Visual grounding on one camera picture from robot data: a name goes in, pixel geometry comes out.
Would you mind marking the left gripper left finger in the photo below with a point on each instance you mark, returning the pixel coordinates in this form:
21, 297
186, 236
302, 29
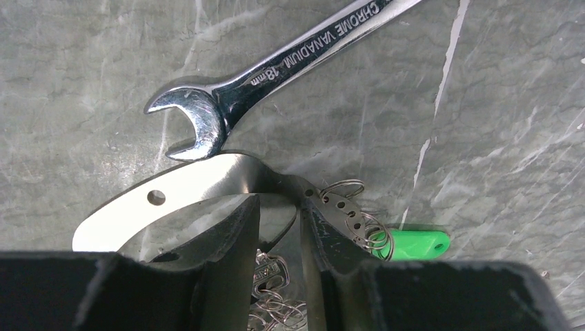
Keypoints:
207, 281

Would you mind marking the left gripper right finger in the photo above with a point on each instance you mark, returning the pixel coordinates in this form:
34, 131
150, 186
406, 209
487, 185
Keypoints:
341, 285

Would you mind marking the metal key organizer plate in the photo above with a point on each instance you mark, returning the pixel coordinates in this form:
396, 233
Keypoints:
109, 227

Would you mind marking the green key tag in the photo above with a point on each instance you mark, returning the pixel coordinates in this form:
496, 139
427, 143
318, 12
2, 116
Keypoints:
408, 244

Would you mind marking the silver wrench near plate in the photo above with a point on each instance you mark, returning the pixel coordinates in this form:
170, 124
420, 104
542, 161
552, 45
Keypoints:
214, 108

